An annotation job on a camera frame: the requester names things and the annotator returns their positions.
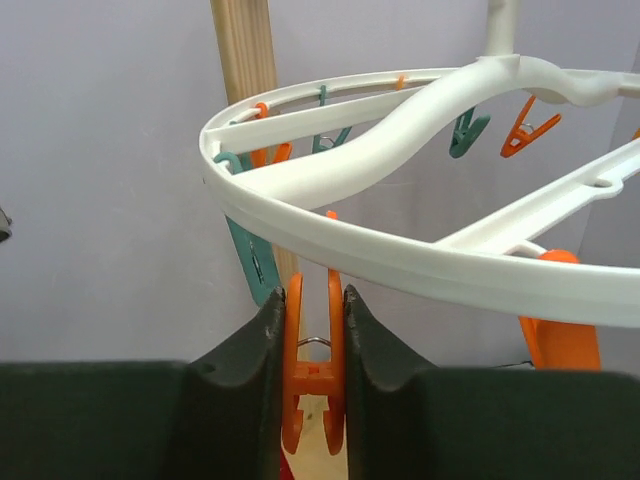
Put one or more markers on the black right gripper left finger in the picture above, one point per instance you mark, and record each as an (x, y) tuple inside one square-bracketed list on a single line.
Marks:
[(218, 417)]

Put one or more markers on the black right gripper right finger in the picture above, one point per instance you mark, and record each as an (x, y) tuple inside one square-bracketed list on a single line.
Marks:
[(410, 419)]

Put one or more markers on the orange clothespin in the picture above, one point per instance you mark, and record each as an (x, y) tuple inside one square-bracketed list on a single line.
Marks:
[(561, 346), (302, 378)]

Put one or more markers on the white round clip hanger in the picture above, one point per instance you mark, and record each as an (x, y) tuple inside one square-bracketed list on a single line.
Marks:
[(435, 148)]

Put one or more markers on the red patterned sock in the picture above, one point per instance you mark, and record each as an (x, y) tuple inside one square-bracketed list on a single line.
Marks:
[(285, 471)]

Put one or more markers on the teal clothespin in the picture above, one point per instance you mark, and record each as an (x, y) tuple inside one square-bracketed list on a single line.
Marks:
[(257, 260)]

